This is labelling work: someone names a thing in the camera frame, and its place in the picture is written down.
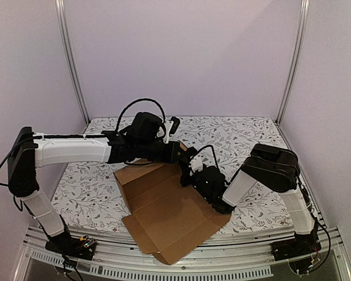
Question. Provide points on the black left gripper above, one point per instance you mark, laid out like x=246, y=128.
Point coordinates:
x=171, y=158

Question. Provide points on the brown cardboard box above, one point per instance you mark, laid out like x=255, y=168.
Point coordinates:
x=166, y=220

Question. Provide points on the aluminium frame post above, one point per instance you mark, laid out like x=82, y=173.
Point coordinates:
x=301, y=29
x=68, y=51

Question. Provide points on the floral patterned table mat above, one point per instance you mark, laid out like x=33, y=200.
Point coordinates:
x=88, y=196

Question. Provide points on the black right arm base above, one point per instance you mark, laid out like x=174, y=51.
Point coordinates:
x=298, y=246

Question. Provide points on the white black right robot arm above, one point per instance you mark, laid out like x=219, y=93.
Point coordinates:
x=273, y=167

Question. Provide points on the aluminium front rail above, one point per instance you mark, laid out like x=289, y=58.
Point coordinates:
x=222, y=257

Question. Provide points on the left aluminium frame post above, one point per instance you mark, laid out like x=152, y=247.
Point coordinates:
x=68, y=51

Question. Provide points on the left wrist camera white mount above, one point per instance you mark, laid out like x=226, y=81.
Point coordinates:
x=171, y=127

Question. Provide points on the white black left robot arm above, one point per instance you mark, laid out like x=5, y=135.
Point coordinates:
x=147, y=137

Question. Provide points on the right aluminium frame post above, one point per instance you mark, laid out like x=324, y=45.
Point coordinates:
x=301, y=29

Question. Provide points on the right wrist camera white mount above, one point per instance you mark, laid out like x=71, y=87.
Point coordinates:
x=195, y=163

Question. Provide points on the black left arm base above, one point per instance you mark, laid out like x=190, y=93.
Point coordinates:
x=82, y=247

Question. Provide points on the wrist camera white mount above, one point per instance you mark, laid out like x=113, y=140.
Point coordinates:
x=171, y=127
x=195, y=163

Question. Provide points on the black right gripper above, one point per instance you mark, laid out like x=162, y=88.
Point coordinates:
x=188, y=174

